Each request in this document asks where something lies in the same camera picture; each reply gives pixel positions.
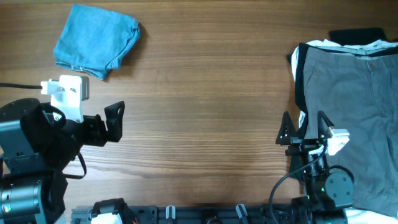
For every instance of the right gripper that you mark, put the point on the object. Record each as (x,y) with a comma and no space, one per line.
(301,145)

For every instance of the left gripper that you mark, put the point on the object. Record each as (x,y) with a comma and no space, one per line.
(99,136)

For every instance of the light blue denim jeans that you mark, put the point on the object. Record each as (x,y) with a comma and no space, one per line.
(95,40)

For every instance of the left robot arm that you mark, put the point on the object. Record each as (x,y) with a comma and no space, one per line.
(38,142)

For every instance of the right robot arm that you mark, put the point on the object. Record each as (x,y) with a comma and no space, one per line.
(328,189)

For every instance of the grey shorts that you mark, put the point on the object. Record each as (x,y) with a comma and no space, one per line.
(363,124)

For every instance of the black garment in pile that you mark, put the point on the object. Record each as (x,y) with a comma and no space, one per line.
(363,41)

